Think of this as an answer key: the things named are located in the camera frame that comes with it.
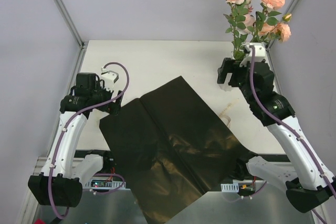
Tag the left white cable duct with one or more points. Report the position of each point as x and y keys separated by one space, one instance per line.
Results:
x=100 y=184

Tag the white cable duct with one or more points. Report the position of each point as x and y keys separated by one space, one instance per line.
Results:
x=236 y=187
x=100 y=184

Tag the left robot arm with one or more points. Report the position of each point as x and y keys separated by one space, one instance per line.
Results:
x=59 y=183

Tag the white ribbed ceramic vase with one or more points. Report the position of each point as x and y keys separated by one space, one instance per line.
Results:
x=225 y=87

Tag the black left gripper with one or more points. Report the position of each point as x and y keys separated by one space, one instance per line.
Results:
x=115 y=102

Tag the right white cable duct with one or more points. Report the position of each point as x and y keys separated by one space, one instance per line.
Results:
x=236 y=187

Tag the aluminium rail left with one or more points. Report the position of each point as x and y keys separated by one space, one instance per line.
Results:
x=42 y=160

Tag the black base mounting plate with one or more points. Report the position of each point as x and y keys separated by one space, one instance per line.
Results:
x=110 y=168

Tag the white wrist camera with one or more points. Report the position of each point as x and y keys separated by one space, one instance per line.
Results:
x=254 y=50
x=109 y=78

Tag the pink rose bouquet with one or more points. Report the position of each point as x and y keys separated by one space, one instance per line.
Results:
x=267 y=3

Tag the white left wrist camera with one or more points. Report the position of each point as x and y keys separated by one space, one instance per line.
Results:
x=109 y=78

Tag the pale pink rose stem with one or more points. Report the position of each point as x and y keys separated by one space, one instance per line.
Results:
x=245 y=10

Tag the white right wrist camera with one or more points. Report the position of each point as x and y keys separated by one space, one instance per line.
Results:
x=254 y=50

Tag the cream printed ribbon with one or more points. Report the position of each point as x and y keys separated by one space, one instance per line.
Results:
x=225 y=118

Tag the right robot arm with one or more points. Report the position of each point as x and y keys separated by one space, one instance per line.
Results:
x=310 y=184

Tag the black wrapping paper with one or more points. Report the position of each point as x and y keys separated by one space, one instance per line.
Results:
x=171 y=148

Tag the left aluminium frame post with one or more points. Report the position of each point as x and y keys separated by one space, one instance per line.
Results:
x=69 y=23

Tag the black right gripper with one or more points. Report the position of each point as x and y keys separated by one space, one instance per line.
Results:
x=234 y=72

